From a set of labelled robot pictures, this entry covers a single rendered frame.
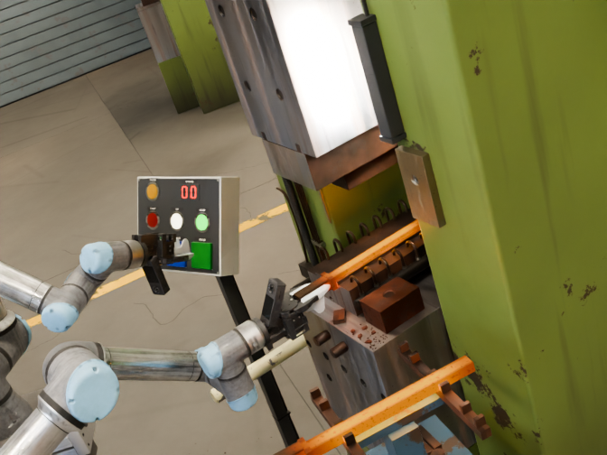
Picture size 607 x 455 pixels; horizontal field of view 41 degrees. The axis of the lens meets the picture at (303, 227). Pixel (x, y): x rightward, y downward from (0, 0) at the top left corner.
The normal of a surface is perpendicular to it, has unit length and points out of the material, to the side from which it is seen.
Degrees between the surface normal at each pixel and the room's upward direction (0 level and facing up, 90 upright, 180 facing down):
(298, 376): 0
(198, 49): 90
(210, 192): 60
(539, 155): 90
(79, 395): 87
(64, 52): 90
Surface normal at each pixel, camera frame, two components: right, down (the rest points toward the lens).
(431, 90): -0.81, 0.47
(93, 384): 0.66, 0.12
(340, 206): 0.52, 0.26
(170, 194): -0.58, 0.04
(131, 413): -0.29, -0.84
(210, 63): 0.25, 0.39
